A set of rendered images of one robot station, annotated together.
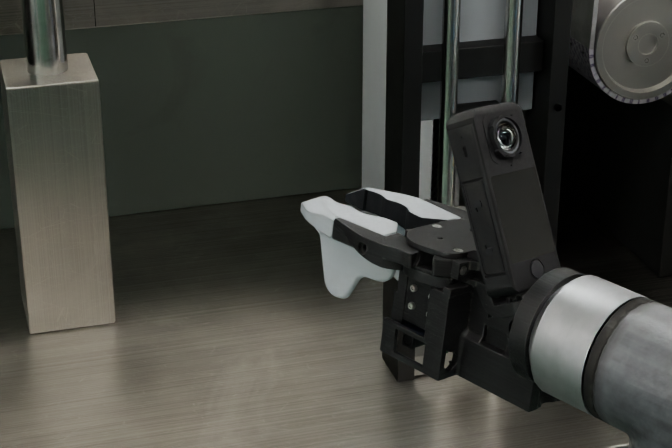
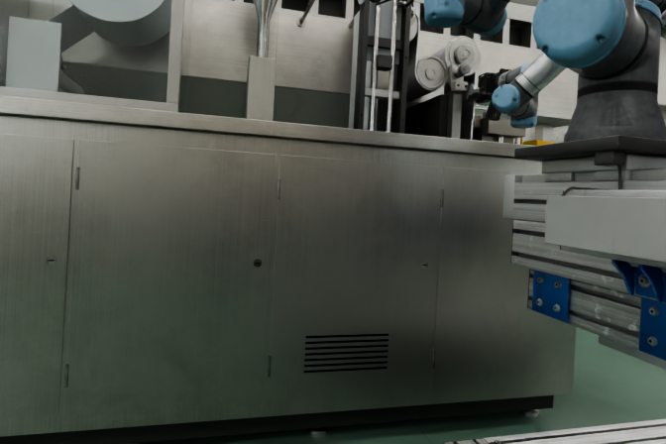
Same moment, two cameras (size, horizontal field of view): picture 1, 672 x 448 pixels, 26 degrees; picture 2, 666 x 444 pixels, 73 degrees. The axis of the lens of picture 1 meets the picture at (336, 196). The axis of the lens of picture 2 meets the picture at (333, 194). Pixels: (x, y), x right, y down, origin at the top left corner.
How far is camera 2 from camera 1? 0.95 m
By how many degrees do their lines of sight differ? 24
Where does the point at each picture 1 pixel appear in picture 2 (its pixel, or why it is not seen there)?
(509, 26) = (392, 33)
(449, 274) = not seen: outside the picture
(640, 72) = (430, 80)
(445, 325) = not seen: outside the picture
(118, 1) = (281, 78)
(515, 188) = not seen: outside the picture
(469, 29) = (381, 36)
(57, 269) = (257, 115)
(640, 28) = (429, 66)
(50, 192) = (258, 89)
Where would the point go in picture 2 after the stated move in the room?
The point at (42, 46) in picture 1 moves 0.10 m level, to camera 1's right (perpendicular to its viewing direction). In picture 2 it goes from (261, 50) to (289, 52)
